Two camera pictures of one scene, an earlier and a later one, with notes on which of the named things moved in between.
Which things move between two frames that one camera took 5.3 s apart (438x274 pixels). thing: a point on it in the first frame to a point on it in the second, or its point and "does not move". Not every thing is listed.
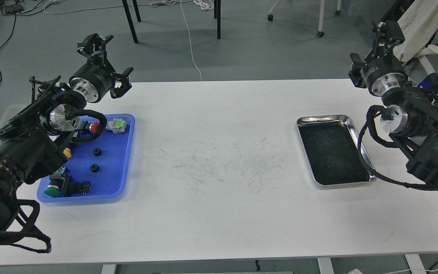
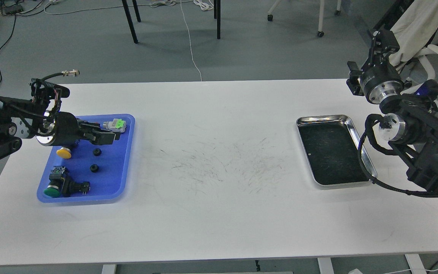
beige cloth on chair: x=419 y=24 does not move
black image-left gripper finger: x=123 y=78 to x=99 y=137
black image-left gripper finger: x=94 y=45 to x=84 y=125
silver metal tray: x=330 y=144 does not move
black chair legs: x=217 y=4 does not move
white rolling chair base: x=321 y=33 does not move
